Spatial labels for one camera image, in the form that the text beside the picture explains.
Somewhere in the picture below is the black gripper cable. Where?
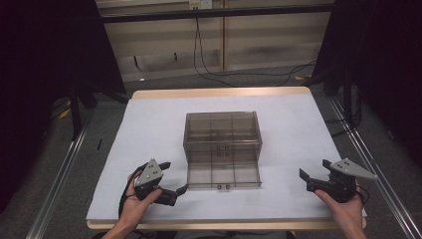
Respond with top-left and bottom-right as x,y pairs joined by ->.
355,183 -> 371,206
117,161 -> 149,219

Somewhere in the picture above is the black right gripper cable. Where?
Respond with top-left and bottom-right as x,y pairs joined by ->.
355,183 -> 371,206

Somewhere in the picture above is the white table mat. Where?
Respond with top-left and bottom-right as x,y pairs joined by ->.
86,92 -> 368,223

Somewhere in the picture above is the white wall socket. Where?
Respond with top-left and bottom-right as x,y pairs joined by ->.
188,0 -> 213,11

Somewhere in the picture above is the black horizontal bar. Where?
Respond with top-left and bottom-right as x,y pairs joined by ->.
100,3 -> 335,24

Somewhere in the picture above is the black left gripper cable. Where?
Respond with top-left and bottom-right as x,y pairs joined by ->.
117,161 -> 149,219

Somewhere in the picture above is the person's left hand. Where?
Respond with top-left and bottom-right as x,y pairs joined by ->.
118,169 -> 164,231

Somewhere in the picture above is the long black floor cable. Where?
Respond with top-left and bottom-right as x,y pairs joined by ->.
192,16 -> 317,88

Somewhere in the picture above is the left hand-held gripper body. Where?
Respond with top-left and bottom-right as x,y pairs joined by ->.
133,157 -> 164,202

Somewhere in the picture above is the person's right hand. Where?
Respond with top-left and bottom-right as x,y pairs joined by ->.
313,180 -> 367,234

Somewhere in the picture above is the smoky transparent drawer box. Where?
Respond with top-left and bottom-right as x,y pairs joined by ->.
182,111 -> 264,167

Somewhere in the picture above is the black metal stand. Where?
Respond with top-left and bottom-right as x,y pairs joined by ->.
322,64 -> 356,128
68,84 -> 99,141

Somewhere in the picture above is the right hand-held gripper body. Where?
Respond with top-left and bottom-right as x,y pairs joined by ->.
306,157 -> 379,204

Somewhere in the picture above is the wooden table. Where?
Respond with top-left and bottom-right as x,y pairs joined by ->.
86,86 -> 368,231

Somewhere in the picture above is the black curtain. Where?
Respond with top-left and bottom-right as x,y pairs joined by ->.
312,0 -> 422,167
0,0 -> 127,213

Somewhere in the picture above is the metal floor rail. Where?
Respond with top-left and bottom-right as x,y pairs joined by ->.
327,95 -> 422,239
25,108 -> 96,239

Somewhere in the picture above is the black cable bundle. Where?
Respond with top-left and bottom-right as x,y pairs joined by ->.
323,96 -> 363,137

